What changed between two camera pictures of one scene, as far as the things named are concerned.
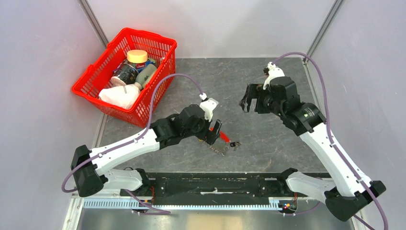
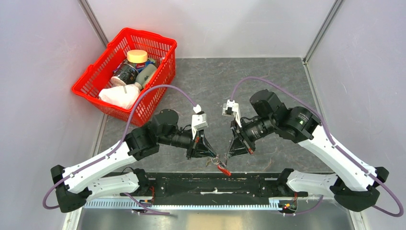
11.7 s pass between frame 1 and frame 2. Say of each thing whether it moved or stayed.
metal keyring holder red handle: moved
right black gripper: moved
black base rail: stayed
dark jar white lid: stayed
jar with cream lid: stayed
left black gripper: moved
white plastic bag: stayed
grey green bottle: stayed
